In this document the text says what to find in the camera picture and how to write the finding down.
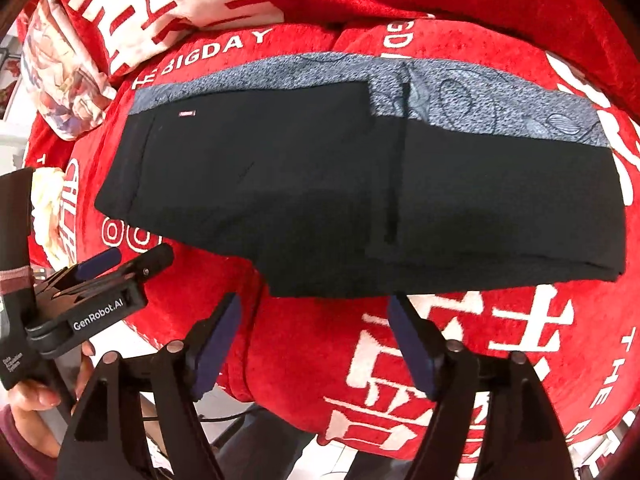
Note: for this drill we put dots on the person's legs in jeans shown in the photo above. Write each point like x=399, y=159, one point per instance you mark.
x=260, y=445

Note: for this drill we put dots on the person's left forearm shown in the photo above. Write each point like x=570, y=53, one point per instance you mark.
x=20, y=460

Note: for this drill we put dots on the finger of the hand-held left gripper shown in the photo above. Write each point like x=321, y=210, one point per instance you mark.
x=100, y=260
x=150, y=260

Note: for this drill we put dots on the black pants with blue stripe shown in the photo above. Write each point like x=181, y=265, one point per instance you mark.
x=300, y=185

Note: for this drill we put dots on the person's left hand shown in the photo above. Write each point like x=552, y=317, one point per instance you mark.
x=32, y=400

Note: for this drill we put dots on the red printed sofa cover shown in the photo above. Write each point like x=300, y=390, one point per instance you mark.
x=310, y=360

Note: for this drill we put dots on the cream plush cloth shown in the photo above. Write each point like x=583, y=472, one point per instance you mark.
x=47, y=210

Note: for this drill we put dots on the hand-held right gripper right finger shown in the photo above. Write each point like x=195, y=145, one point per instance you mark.
x=415, y=345

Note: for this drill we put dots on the red pillow with white print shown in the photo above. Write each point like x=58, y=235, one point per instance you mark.
x=165, y=0

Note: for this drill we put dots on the pale printed cushion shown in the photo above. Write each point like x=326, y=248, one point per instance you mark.
x=65, y=75

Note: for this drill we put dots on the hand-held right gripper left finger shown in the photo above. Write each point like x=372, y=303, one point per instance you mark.
x=215, y=350

